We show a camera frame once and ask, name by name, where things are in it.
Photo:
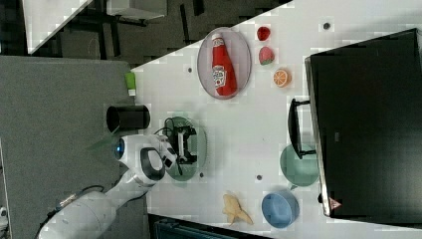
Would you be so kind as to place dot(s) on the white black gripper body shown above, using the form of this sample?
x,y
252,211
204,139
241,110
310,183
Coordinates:
x,y
181,136

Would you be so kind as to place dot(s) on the green oval strainer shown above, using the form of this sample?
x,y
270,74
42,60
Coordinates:
x,y
197,145

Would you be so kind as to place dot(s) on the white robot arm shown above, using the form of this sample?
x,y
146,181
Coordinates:
x,y
89,214

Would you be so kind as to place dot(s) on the black cylinder cup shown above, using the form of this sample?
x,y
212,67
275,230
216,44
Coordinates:
x,y
127,118

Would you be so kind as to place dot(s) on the red ketchup bottle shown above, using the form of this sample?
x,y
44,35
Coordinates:
x,y
223,73

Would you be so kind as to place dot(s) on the green small bottle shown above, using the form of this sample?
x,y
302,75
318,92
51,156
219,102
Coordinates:
x,y
130,83

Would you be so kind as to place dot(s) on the yellow banana toy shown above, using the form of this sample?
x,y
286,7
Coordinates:
x,y
232,209

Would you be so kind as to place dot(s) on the purple round plate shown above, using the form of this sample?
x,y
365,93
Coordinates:
x,y
240,56

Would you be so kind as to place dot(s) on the orange slice toy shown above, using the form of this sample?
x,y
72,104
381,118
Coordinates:
x,y
281,78

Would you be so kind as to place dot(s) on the pink strawberry toy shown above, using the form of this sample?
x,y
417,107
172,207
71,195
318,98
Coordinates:
x,y
266,56

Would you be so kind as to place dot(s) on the blue bowl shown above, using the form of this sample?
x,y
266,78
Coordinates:
x,y
280,208

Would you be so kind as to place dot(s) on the green mug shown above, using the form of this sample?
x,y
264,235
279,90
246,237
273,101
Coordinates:
x,y
300,171

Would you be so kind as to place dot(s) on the red strawberry toy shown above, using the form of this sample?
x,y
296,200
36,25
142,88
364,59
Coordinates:
x,y
263,33

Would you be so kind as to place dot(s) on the toaster oven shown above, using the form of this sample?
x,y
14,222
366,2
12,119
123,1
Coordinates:
x,y
366,101

